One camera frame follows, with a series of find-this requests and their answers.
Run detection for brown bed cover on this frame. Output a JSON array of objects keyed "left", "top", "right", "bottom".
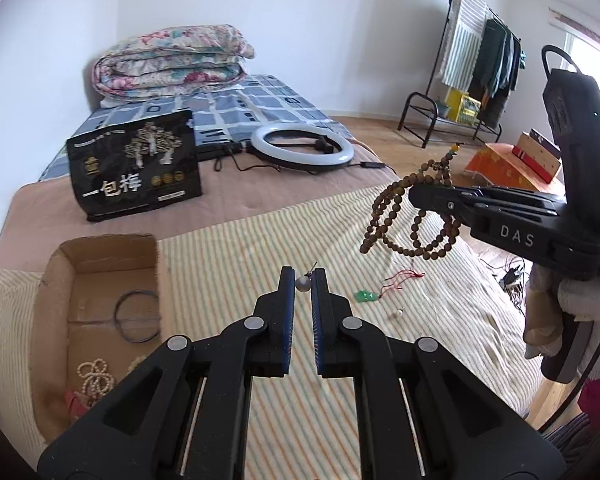
[{"left": 0, "top": 154, "right": 396, "bottom": 272}]

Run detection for black clothes rack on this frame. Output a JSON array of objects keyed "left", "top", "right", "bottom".
[{"left": 396, "top": 0, "right": 526, "bottom": 148}]

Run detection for blue checkered bed sheet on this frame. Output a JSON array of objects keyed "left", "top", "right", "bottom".
[{"left": 38, "top": 72, "right": 354, "bottom": 182}]

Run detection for orange cloth covered box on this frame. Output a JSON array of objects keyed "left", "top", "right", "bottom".
[{"left": 464, "top": 143, "right": 565, "bottom": 196}]

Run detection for brown wooden bead necklace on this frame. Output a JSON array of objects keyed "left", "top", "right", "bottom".
[{"left": 358, "top": 143, "right": 464, "bottom": 261}]

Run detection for cardboard box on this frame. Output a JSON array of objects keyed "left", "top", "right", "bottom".
[{"left": 29, "top": 234, "right": 166, "bottom": 442}]

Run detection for red strap watch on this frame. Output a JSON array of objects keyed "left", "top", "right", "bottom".
[{"left": 65, "top": 390, "right": 97, "bottom": 422}]

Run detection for window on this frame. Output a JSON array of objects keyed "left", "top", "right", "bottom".
[{"left": 550, "top": 9, "right": 600, "bottom": 81}]

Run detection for black snack bag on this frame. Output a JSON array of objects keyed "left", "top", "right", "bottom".
[{"left": 66, "top": 110, "right": 202, "bottom": 223}]

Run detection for white ring light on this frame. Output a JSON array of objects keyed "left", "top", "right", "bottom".
[{"left": 250, "top": 122, "right": 354, "bottom": 171}]

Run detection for dark blue bangle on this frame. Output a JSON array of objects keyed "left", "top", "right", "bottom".
[{"left": 112, "top": 289, "right": 160, "bottom": 344}]

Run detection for striped hanging towel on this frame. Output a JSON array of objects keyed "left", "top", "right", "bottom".
[{"left": 438, "top": 0, "right": 489, "bottom": 91}]

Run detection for green jade pendant red cord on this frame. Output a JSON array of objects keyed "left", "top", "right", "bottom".
[{"left": 355, "top": 268, "right": 426, "bottom": 305}]

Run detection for red and beige books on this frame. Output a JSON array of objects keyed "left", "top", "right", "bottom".
[{"left": 513, "top": 129, "right": 562, "bottom": 183}]

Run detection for yellow box on rack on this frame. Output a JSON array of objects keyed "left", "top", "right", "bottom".
[{"left": 445, "top": 88, "right": 481, "bottom": 126}]

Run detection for folded floral quilt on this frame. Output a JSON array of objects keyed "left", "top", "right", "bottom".
[{"left": 91, "top": 24, "right": 256, "bottom": 102}]

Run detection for white pearl necklace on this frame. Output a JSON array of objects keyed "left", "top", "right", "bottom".
[{"left": 75, "top": 357, "right": 117, "bottom": 406}]

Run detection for striped yellow blanket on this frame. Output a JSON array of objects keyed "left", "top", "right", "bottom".
[{"left": 0, "top": 188, "right": 541, "bottom": 479}]

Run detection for dark hanging clothes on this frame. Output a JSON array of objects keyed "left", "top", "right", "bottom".
[{"left": 468, "top": 18, "right": 526, "bottom": 129}]

